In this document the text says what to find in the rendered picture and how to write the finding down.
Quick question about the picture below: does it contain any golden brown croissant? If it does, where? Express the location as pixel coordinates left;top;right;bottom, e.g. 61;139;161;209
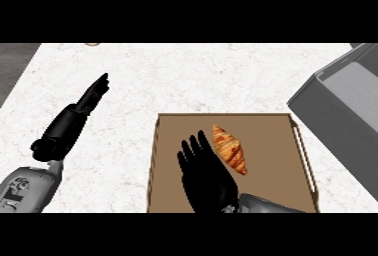
211;124;250;176

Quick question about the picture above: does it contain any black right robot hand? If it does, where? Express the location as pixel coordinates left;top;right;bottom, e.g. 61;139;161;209
176;129;241;214

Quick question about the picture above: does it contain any brown wooden tray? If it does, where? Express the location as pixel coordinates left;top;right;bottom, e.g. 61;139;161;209
146;112;320;214

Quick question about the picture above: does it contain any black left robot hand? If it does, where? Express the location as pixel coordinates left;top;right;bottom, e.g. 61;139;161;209
30;72;111;163

